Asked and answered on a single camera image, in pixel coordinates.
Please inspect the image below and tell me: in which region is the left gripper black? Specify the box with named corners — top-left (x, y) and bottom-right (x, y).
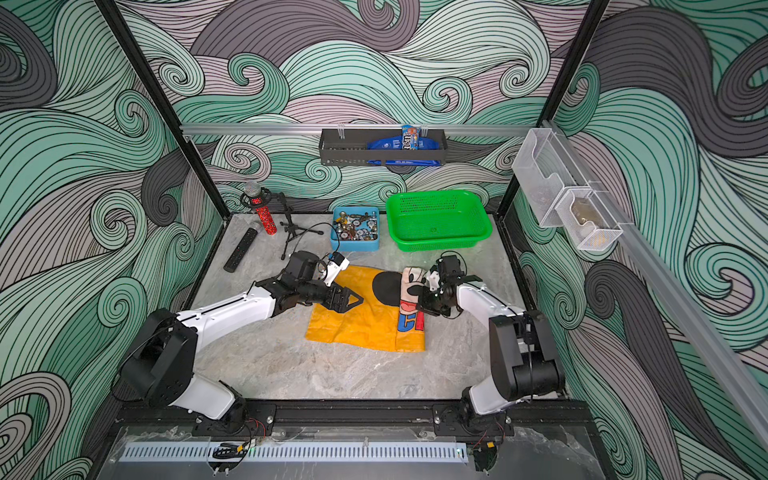
top-left (296, 279), bottom-right (363, 314)

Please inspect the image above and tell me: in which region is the yellow pillowcase with print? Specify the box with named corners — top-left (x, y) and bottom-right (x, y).
top-left (305, 266), bottom-right (426, 353)

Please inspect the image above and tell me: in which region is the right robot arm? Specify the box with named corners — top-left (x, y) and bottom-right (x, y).
top-left (403, 255), bottom-right (566, 418)

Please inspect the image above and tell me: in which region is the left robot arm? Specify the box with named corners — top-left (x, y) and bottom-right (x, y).
top-left (118, 251), bottom-right (363, 421)

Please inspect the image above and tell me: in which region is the blue tray of small parts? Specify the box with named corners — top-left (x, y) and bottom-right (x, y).
top-left (330, 206), bottom-right (380, 252)

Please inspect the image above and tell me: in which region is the green plastic basket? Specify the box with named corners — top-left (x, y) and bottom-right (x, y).
top-left (385, 190), bottom-right (492, 252)

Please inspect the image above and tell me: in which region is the black mini tripod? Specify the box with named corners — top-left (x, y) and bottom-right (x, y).
top-left (275, 193), bottom-right (323, 260)

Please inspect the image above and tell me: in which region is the black remote control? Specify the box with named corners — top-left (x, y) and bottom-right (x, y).
top-left (223, 228), bottom-right (259, 273)

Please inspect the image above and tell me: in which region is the blue package on shelf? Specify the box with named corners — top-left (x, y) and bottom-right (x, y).
top-left (367, 125), bottom-right (440, 166)

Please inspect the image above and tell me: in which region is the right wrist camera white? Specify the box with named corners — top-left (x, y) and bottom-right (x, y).
top-left (425, 271), bottom-right (441, 292)

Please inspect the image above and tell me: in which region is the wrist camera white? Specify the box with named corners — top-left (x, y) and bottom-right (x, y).
top-left (425, 271), bottom-right (441, 292)
top-left (324, 252), bottom-right (350, 286)

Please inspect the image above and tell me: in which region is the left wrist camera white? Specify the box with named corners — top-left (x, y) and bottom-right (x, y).
top-left (324, 252), bottom-right (350, 286)

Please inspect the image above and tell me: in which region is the white perforated cable duct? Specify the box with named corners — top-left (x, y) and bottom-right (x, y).
top-left (117, 441), bottom-right (469, 464)

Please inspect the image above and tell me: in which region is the black base frame rail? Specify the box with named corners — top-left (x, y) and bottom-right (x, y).
top-left (116, 399), bottom-right (597, 440)

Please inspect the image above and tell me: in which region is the black wall shelf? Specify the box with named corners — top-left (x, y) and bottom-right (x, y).
top-left (319, 129), bottom-right (448, 167)

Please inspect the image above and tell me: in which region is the clear plastic wall bin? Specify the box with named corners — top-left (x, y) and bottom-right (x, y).
top-left (512, 128), bottom-right (588, 228)

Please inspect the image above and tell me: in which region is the small clear wall bin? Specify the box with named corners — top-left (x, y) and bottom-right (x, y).
top-left (555, 187), bottom-right (622, 253)

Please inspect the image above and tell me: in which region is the aluminium rail back wall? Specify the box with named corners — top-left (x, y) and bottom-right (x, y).
top-left (180, 122), bottom-right (533, 137)

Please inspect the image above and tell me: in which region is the aluminium rail wall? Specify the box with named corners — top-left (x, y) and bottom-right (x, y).
top-left (180, 122), bottom-right (533, 137)
top-left (542, 120), bottom-right (767, 447)

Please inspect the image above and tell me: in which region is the aluminium rail right wall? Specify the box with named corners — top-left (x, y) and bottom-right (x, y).
top-left (542, 120), bottom-right (767, 447)

